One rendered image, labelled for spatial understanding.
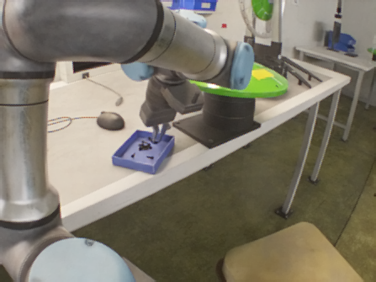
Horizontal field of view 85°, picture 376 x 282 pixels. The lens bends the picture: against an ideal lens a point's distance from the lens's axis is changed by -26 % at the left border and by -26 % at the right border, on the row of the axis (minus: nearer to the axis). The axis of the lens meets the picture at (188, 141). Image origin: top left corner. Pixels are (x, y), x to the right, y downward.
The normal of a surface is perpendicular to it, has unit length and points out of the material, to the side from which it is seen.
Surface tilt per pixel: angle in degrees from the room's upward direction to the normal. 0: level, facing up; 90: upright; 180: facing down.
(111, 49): 129
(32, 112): 91
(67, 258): 5
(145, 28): 95
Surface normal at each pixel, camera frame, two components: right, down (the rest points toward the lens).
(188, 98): 0.28, -0.58
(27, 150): 0.82, 0.29
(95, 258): 0.10, -0.84
